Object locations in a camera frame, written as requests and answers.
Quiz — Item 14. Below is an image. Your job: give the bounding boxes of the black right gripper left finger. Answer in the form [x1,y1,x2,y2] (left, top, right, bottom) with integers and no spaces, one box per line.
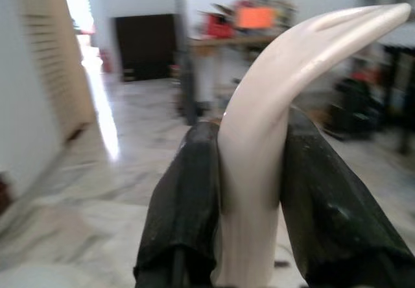
[133,121,224,288]

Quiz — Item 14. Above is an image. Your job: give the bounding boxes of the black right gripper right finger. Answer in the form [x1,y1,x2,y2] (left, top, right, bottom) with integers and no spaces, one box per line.
[280,106,415,288]

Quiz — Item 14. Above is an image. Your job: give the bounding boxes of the cream dustpan with wooden handle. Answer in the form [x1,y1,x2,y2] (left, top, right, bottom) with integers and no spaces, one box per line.
[212,2,412,288]

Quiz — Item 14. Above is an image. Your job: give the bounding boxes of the black bag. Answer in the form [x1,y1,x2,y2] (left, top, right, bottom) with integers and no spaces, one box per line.
[326,76,390,140]

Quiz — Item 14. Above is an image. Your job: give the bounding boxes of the dark table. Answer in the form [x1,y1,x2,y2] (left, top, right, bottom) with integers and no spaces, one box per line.
[375,24,415,155]

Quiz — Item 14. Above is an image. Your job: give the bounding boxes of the dark wooden staircase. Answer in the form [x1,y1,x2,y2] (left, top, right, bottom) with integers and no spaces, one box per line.
[115,14,178,82]

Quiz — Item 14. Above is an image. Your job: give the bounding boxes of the cluttered wooden table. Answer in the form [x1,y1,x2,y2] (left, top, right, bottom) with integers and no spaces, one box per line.
[190,33,283,104]

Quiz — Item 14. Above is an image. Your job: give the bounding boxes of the red case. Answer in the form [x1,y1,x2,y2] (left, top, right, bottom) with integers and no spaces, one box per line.
[206,13,235,40]

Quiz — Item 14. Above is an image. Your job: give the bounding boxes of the louvred light wooden door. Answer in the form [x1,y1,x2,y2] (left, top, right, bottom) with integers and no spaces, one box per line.
[19,0,98,143]

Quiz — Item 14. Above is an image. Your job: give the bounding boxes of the orange box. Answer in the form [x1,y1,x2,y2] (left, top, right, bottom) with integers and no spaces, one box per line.
[235,6,277,30]

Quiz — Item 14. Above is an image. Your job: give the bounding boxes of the dark grey post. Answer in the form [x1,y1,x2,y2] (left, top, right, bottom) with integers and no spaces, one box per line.
[174,0,199,126]

